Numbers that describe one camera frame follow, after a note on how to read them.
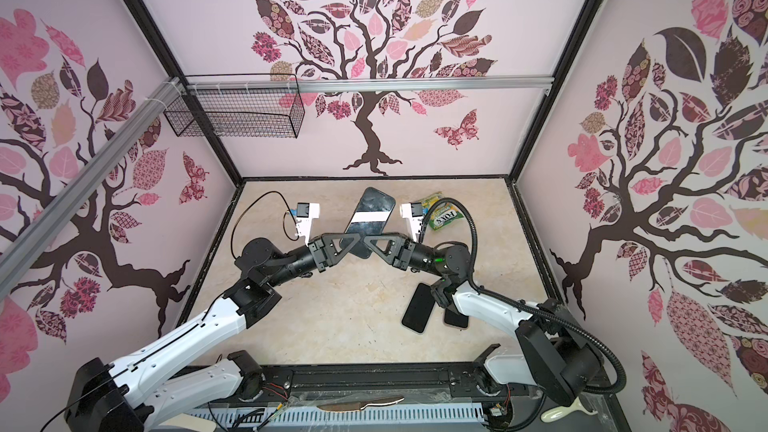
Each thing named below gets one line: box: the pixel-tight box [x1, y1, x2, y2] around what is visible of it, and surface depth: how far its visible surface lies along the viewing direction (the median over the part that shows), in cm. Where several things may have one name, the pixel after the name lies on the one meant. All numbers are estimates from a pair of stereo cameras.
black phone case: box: [345, 187, 396, 259], surface depth 63 cm
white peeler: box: [540, 396, 599, 423], surface depth 71 cm
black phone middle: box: [401, 283, 436, 333], surface depth 87 cm
